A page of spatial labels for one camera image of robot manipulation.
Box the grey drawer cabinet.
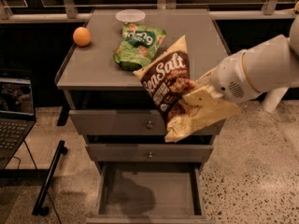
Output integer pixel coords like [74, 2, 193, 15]
[54, 8, 246, 224]

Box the white diagonal post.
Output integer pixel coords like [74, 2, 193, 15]
[261, 87, 289, 113]

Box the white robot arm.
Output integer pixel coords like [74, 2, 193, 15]
[183, 16, 299, 106]

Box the brown sea salt chip bag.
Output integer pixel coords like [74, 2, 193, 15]
[135, 37, 240, 143]

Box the clear plastic bowl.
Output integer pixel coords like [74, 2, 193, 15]
[116, 9, 146, 23]

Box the grey top drawer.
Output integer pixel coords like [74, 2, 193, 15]
[68, 109, 230, 136]

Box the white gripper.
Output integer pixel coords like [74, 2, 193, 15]
[183, 50, 261, 106]

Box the black laptop stand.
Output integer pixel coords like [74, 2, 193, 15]
[0, 140, 68, 216]

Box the green chip bag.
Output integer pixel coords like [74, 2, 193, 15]
[113, 22, 166, 71]

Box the grey middle drawer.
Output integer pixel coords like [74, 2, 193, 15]
[86, 144, 213, 162]

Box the orange fruit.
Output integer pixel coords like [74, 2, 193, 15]
[73, 27, 92, 47]

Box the black laptop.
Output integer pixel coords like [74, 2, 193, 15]
[0, 69, 36, 170]

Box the metal window railing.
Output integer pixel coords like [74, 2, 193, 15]
[0, 0, 299, 23]

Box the grey open bottom drawer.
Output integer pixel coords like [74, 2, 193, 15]
[86, 162, 214, 224]

